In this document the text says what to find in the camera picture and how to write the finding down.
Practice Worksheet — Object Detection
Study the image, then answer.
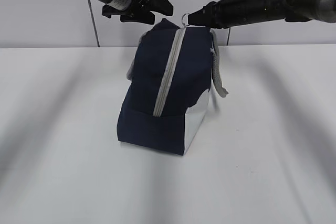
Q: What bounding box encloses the navy insulated lunch bag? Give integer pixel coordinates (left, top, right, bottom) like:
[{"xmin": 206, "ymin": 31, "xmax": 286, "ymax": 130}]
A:
[{"xmin": 117, "ymin": 19, "xmax": 228, "ymax": 156}]

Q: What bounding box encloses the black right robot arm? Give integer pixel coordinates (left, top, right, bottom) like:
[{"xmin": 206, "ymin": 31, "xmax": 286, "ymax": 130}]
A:
[{"xmin": 187, "ymin": 0, "xmax": 335, "ymax": 29}]

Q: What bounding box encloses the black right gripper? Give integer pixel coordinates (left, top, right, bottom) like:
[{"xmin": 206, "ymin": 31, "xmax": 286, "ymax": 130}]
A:
[{"xmin": 187, "ymin": 0, "xmax": 236, "ymax": 29}]

